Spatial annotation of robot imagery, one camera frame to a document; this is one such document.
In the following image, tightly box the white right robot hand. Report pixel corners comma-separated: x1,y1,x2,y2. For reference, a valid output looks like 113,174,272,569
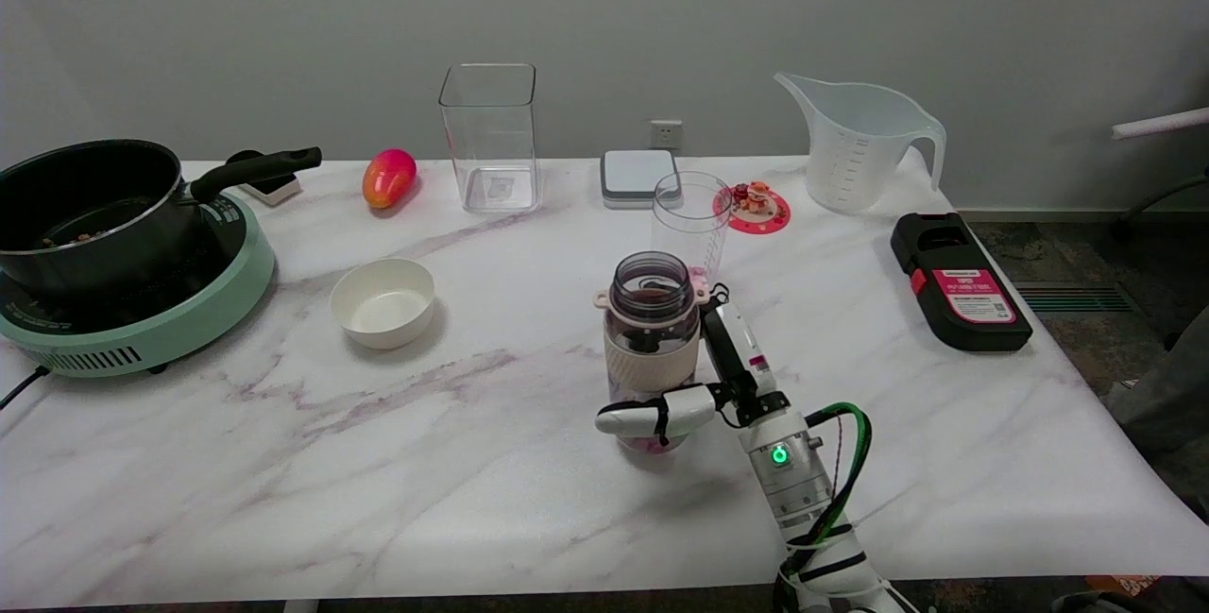
595,300,793,438

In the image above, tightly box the clear bottle with beige sleeve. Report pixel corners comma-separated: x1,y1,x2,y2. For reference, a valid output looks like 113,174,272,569
592,251,712,456

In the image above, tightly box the red round coaster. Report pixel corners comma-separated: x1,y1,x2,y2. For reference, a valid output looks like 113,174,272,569
713,180,792,235

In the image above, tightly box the clear tall plastic cup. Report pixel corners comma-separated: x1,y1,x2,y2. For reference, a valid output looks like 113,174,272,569
651,171,734,293

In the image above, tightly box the small orange toy figurine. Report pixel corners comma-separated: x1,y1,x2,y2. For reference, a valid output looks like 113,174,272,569
732,181,777,215

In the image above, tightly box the grey white square lid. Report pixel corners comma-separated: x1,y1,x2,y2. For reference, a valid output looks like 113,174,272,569
600,149,683,211

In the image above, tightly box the translucent plastic measuring jug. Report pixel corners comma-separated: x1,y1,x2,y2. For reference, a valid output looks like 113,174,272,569
774,73,947,214

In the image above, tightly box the black box with red label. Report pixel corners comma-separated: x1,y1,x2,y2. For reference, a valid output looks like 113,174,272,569
891,212,1034,353

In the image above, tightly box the clear square plastic container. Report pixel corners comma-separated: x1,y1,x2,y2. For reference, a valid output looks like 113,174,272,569
438,63,541,214

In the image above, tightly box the white round bowl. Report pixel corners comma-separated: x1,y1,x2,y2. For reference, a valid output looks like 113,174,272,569
329,258,436,350

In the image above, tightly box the red yellow mango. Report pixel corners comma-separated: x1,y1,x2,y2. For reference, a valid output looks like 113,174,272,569
362,148,418,211

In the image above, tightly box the black curved chair leg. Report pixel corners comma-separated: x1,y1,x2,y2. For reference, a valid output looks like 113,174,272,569
1113,173,1209,238

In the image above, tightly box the orange cardboard piece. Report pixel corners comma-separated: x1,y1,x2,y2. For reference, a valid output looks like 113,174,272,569
1086,575,1159,607

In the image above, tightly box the white pipe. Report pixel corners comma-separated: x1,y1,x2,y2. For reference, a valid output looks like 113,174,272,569
1111,107,1209,141

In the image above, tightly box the white black power adapter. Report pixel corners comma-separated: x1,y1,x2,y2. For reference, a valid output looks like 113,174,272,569
227,150,303,208

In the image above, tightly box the green induction cooker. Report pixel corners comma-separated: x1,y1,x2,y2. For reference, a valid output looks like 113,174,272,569
0,190,277,379

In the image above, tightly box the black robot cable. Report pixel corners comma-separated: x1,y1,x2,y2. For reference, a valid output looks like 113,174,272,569
772,410,873,613

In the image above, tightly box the black saucepan with handle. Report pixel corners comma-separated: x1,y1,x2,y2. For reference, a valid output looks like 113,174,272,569
0,139,323,298

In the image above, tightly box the black cooker power cord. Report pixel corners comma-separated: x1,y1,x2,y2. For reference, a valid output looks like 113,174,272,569
0,366,48,411

